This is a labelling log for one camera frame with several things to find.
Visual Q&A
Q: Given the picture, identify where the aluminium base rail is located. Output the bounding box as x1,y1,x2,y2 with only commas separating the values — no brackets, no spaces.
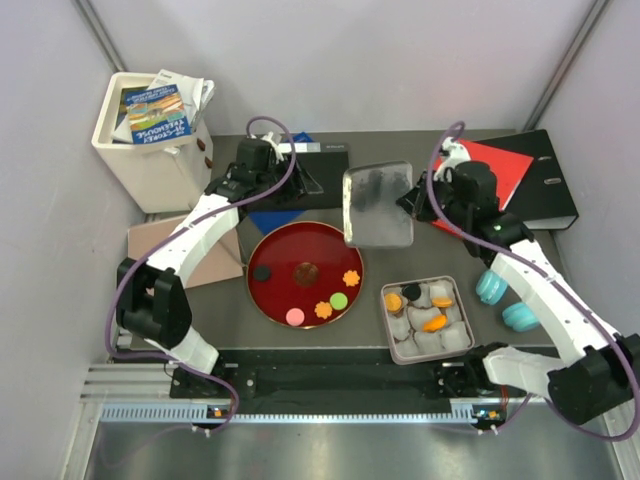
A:
79,363,566,426

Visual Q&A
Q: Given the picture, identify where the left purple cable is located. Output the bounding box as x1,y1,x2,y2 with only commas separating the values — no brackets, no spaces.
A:
94,116,297,469

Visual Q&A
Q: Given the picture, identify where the teal macaron upper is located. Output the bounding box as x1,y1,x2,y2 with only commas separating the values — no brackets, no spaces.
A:
475,270,508,306

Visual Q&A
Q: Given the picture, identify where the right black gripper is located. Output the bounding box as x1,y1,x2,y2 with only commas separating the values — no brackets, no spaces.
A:
395,170,469,230

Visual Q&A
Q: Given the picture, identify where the pink sandwich cookie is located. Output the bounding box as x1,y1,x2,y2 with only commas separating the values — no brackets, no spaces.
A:
285,308,305,327

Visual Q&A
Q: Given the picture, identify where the orange flower cookie lower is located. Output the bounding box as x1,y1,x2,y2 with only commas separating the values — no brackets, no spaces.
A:
314,302,333,320

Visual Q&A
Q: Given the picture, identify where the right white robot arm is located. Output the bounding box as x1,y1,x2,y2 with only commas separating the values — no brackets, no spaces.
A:
397,159,639,425

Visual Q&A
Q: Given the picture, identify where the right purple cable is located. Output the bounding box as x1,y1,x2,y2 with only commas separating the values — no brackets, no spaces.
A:
425,120,640,442

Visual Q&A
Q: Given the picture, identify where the silver tin lid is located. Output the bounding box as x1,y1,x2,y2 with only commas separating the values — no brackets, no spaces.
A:
342,161,414,249

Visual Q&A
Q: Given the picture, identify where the orange flower cookie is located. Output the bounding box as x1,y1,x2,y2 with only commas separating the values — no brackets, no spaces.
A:
314,302,333,320
342,270,361,287

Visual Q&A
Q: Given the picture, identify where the orange leaf cookie large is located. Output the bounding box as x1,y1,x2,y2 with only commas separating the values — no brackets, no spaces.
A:
422,315,448,333

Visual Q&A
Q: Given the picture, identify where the red round lacquer tray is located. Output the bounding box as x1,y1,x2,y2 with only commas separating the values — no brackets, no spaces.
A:
246,221,364,330

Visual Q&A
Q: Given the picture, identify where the black ring binder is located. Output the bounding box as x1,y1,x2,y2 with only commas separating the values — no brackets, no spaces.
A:
479,129,579,230

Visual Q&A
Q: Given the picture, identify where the purple cable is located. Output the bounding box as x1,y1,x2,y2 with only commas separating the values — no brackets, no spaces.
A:
94,116,297,469
425,120,640,442

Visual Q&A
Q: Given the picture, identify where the black folder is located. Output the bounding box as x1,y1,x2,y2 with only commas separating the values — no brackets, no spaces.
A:
247,142,349,212

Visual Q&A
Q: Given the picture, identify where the orange round dotted cookie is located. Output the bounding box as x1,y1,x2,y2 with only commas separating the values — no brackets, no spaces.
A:
432,297,455,308

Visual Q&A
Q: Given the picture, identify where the white paper stack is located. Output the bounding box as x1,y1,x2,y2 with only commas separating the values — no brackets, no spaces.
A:
111,69,215,144

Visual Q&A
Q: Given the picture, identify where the white storage bin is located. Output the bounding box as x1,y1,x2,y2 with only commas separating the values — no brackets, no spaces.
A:
91,72,213,213

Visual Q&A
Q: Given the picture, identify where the black sandwich cookie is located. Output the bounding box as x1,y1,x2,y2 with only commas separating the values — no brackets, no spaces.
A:
252,265,272,282
401,283,422,302

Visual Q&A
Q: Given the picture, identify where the red folder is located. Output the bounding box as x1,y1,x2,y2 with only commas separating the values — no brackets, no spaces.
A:
434,137,533,225

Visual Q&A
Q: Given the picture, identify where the green sandwich cookie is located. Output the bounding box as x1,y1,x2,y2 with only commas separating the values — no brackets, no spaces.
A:
329,292,349,311

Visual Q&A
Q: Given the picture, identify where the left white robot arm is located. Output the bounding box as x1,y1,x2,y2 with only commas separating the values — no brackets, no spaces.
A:
112,135,324,397

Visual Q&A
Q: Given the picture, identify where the blue folder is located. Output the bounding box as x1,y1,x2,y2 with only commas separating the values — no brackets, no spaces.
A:
247,130,316,236

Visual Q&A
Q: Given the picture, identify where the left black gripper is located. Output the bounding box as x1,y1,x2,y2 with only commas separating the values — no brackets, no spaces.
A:
255,152,322,210

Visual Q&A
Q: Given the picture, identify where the blue illustrated booklet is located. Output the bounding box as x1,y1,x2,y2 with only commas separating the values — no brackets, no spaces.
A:
124,84,192,145

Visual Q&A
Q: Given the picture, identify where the orange flower cookie right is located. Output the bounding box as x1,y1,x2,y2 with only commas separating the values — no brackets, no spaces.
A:
342,270,361,287

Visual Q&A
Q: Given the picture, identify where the pink notebook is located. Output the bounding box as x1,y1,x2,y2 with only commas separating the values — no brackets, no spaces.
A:
127,215,245,289

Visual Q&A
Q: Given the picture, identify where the cookie tin with paper cups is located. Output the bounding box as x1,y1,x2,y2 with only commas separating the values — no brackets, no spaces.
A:
380,276,475,365

